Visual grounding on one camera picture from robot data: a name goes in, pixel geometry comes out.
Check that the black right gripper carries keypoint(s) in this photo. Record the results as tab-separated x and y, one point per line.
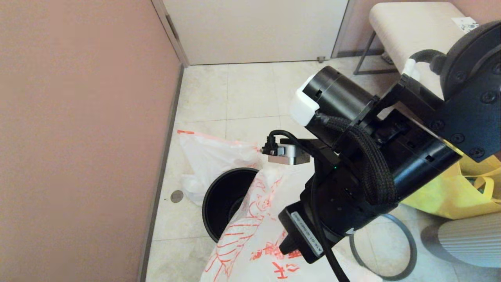
344	196

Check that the orange print plastic bag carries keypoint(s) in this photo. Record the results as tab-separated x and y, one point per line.
254	235

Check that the white plastic bag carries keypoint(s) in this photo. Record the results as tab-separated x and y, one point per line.
211	160

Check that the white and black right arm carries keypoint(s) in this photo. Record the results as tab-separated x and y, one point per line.
477	98

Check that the black round trash bin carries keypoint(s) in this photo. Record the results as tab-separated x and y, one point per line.
219	203

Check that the yellow fabric tote bag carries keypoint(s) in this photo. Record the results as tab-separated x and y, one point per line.
450	196

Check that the round metal floor drain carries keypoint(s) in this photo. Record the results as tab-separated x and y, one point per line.
177	196

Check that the long dark grey baseboard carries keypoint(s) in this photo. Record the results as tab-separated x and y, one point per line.
163	172

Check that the white ribbed cylinder object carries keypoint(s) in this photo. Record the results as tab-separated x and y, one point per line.
469	243

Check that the short dark grey baseboard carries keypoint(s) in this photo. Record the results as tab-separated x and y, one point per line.
352	53

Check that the small grey striped object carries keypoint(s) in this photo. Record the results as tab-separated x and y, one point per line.
386	58

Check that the white door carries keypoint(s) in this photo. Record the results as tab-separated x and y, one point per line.
254	31

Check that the beige wood grain table top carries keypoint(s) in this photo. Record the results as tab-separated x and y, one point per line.
403	31

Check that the black and white printed leaflet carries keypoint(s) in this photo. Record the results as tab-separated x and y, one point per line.
465	23

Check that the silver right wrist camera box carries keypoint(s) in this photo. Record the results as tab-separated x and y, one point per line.
289	154

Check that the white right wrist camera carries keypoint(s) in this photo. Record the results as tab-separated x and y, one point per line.
303	105

